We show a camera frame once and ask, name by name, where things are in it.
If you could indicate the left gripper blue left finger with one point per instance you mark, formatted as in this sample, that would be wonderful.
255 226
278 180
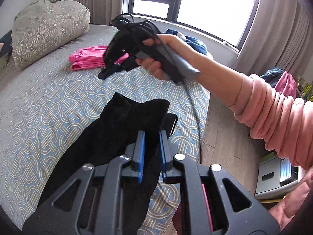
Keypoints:
138 156

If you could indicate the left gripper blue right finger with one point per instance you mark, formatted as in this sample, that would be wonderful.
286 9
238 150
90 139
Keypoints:
166 156

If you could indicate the black pants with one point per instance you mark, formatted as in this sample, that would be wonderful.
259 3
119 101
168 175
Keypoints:
106 138

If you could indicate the right forearm pink sleeve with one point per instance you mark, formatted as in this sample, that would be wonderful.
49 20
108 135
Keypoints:
284 123

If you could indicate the person's right hand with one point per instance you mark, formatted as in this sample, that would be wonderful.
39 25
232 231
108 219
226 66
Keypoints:
174 65

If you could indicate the folded pink garment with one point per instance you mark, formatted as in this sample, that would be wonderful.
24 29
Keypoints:
88 58

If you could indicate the navy star patterned garment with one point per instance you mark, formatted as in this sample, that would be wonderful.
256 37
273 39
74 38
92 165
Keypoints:
195 43

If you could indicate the rolled patterned duvet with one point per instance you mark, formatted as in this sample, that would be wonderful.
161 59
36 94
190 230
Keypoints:
44 26

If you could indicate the bed with patterned sheet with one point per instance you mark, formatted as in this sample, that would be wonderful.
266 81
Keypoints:
45 108

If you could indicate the dark framed window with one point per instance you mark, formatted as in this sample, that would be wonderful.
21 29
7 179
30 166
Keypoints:
228 21

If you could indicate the grey storage box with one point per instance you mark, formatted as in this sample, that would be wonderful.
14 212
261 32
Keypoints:
276 177

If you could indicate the pink trousers of person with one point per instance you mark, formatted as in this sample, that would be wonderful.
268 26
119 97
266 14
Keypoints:
287 208

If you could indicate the pile of clothes by window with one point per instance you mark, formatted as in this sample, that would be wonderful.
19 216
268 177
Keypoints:
282 81

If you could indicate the beige curtain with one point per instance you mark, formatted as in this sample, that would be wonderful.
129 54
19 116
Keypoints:
280 35

